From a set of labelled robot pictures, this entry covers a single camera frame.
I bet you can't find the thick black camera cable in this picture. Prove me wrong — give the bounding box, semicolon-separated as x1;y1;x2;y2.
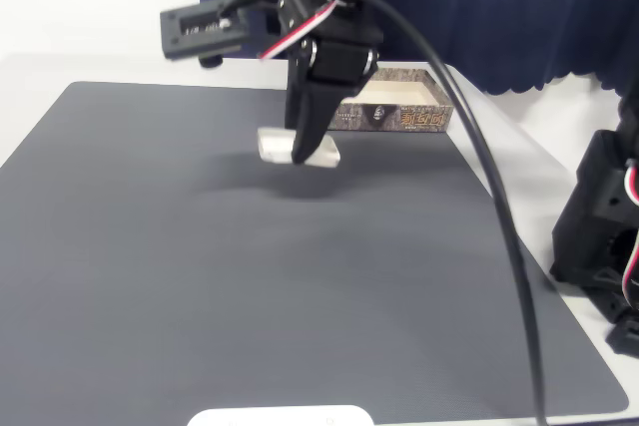
218;0;551;426

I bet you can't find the gray textured desk mat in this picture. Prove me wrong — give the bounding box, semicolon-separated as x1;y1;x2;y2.
0;80;630;420

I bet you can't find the red white black servo wire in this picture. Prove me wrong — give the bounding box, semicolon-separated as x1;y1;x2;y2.
257;0;343;61
621;159;639;310

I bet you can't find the white rectangular block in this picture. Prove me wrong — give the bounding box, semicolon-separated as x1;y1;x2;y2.
257;127;342;169

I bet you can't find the white rounded device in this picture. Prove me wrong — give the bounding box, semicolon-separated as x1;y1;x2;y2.
187;404;375;426

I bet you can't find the dark blue curtain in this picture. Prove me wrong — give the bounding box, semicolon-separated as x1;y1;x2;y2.
197;0;639;97

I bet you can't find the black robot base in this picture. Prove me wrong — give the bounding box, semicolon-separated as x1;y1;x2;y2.
548;129;639;357

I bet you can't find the brown bark-print cardboard box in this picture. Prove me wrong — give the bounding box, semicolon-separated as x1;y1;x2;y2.
328;66;455;134

